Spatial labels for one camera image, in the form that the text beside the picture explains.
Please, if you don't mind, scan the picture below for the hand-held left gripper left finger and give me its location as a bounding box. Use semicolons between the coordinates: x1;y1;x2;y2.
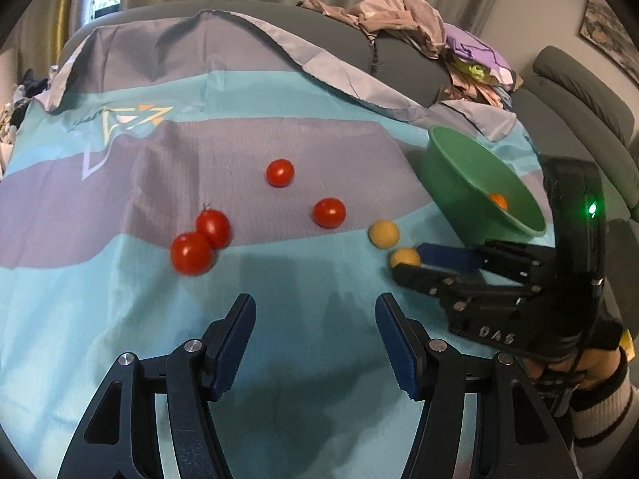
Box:
57;293;258;479

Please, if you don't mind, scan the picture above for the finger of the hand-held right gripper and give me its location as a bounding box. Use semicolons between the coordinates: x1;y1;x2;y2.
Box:
392;262;543;304
417;239;556;281

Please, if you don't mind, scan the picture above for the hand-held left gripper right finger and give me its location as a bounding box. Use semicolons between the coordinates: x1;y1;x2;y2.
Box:
374;293;582;479

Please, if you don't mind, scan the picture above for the yellow cherry tomato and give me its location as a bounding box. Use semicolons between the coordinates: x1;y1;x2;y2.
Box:
390;247;421;269
368;220;401;249

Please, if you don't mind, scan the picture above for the green plastic bowl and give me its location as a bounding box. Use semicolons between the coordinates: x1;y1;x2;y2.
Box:
417;125;547;247

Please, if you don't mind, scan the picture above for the person's right hand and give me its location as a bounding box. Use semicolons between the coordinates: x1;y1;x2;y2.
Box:
528;347;628;401

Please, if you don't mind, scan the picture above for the red cherry tomato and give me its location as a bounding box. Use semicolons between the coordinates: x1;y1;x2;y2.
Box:
170;232;215;276
196;203;232;250
265;158;296;189
312;198;347;229

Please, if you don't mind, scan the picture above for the pink patterned garment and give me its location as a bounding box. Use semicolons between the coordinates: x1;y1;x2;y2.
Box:
442;71;514;111

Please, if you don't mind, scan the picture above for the teal and purple printed blanket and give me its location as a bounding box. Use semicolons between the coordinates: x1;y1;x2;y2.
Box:
0;7;575;479

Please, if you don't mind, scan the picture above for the grey sofa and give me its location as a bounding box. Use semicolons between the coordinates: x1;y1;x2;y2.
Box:
59;0;639;240

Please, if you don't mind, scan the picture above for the purple garment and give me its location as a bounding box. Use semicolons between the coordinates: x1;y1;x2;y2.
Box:
442;22;515;85

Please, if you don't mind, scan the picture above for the beige pink garment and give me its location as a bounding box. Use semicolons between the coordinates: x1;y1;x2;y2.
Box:
297;0;448;58

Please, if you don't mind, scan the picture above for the pile of clutter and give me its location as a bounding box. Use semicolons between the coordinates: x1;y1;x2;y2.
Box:
0;66;57;163

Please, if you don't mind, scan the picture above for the framed wall picture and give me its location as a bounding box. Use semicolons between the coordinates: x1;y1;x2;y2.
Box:
579;0;639;85

